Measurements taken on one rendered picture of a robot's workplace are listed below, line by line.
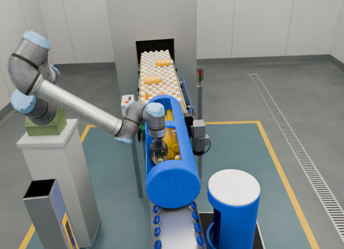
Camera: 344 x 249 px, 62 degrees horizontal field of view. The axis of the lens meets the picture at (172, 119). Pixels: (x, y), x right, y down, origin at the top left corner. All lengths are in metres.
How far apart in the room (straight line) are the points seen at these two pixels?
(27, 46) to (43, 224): 0.83
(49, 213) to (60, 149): 1.38
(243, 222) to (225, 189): 0.19
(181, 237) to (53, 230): 0.87
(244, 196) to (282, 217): 1.41
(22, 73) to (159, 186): 0.82
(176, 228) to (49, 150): 1.04
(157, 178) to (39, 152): 0.99
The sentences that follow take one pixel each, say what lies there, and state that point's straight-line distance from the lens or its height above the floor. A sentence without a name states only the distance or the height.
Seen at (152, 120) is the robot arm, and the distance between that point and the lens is 1.43.
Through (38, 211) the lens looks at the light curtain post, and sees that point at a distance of 0.73.
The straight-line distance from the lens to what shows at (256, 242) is 2.53.
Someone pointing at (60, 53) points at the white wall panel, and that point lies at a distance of 6.91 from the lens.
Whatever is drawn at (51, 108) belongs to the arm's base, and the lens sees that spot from 2.07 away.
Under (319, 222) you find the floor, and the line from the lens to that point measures 3.03.
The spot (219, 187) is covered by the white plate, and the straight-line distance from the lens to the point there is 1.61.
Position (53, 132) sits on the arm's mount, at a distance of 2.13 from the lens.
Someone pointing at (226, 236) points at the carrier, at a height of 0.79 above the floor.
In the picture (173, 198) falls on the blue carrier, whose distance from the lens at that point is 1.56.
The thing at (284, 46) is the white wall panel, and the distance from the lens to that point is 6.70.
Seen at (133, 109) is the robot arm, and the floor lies 1.46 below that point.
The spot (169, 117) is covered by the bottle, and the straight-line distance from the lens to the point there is 2.05.
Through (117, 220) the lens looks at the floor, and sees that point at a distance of 2.89.
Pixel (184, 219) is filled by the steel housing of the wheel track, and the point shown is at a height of 0.93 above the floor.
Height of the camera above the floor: 2.14
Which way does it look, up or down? 30 degrees down
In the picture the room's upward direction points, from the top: 3 degrees counter-clockwise
